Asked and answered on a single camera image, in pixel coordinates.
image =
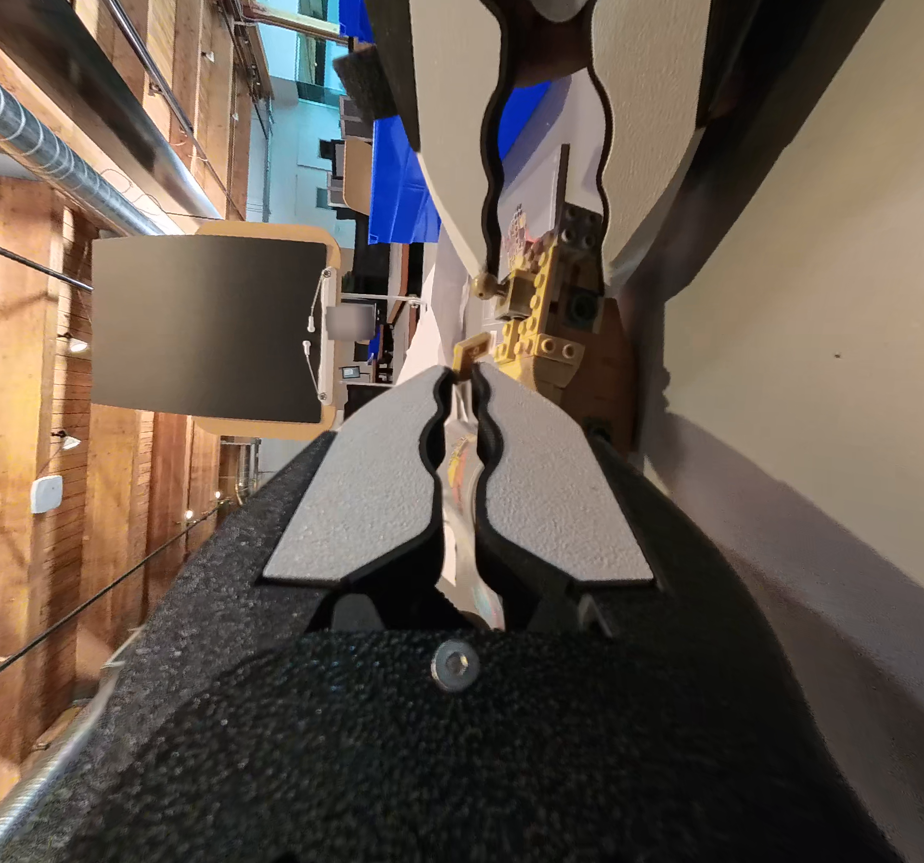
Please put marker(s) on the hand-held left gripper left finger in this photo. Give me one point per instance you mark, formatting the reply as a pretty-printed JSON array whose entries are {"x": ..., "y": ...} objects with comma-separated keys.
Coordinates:
[{"x": 354, "y": 509}]

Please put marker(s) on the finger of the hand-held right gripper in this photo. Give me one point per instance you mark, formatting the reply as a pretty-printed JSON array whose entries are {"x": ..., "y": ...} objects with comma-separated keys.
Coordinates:
[
  {"x": 451, "y": 83},
  {"x": 657, "y": 69}
]

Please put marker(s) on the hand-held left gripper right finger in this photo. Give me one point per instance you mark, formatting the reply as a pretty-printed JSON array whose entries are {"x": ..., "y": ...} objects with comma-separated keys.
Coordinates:
[{"x": 563, "y": 509}]

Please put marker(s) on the tan and brown brick model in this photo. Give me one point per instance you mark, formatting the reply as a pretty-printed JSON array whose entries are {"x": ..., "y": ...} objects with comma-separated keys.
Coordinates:
[{"x": 606, "y": 365}]

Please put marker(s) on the grey instruction booklet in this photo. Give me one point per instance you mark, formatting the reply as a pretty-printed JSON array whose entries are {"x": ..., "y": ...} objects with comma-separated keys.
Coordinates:
[{"x": 516, "y": 227}]

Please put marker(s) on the small tan corner plate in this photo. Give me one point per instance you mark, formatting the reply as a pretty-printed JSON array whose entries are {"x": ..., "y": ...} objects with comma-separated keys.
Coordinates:
[{"x": 473, "y": 354}]

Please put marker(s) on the grey desk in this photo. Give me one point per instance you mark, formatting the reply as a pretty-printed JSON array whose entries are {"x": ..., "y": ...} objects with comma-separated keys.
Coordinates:
[{"x": 794, "y": 300}]

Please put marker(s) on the person's right hand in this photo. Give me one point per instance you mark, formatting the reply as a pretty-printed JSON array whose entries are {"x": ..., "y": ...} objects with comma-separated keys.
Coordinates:
[{"x": 548, "y": 54}]

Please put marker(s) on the light wooden panel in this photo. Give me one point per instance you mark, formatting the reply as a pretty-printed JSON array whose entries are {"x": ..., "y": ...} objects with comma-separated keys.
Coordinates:
[{"x": 357, "y": 173}]

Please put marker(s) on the white panel stand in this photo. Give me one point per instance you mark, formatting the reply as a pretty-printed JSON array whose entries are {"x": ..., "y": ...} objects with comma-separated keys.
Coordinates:
[{"x": 328, "y": 343}]

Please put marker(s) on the black wood-rimmed panel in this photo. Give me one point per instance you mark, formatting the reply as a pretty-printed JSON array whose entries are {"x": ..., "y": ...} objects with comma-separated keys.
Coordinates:
[{"x": 209, "y": 329}]

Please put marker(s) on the black ceiling pipe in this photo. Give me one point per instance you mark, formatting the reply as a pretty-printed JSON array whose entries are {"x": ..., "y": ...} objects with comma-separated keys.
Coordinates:
[{"x": 94, "y": 76}]

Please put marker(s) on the white wall device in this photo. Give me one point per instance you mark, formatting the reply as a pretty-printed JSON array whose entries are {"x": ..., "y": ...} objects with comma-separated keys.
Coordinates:
[{"x": 47, "y": 495}]

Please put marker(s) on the silver ventilation duct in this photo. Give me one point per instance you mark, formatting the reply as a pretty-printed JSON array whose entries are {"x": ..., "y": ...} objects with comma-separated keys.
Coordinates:
[{"x": 72, "y": 163}]

